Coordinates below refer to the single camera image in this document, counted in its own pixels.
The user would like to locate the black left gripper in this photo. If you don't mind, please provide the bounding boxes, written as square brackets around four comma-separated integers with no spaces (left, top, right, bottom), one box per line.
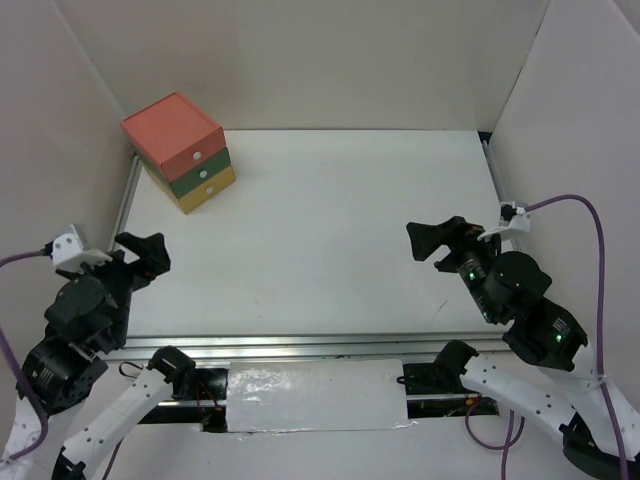
[60,230,173,347]

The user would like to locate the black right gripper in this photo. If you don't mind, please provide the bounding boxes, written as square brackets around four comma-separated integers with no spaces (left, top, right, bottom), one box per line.
[403,212,505,320]

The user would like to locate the green drawer box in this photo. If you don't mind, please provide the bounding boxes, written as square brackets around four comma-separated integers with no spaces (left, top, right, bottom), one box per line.
[136,148,231,198]

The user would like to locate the orange drawer box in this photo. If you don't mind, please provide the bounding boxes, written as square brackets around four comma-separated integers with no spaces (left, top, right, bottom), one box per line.
[121,92,226,181]

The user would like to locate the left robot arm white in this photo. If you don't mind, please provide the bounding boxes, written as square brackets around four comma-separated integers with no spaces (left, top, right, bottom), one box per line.
[1,228,197,479]

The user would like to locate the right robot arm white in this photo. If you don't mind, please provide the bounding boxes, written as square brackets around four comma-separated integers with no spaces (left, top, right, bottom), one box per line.
[406,216,639,479]

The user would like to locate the white foil cover plate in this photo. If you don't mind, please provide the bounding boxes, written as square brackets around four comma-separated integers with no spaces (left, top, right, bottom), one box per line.
[226,359,410,433]

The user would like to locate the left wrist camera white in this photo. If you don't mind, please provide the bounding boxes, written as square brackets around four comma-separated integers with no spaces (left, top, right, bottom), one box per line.
[45,224,112,272]

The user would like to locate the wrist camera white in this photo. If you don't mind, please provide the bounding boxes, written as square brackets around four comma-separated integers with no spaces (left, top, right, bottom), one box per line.
[45,224,112,272]
[478,201,531,242]

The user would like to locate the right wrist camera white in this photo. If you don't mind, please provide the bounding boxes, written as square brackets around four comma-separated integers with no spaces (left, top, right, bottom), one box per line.
[478,201,531,242]

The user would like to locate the aluminium rail frame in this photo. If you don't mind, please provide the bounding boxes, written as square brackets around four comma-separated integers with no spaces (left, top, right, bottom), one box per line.
[110,130,507,364]

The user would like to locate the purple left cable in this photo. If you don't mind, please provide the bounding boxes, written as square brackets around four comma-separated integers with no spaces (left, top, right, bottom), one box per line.
[0,249,126,480]

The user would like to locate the purple cable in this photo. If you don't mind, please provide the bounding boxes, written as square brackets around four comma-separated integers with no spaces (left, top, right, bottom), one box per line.
[0,249,126,480]
[464,194,631,480]

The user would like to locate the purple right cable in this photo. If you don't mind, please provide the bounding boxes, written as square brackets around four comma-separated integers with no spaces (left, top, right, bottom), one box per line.
[464,194,631,480]

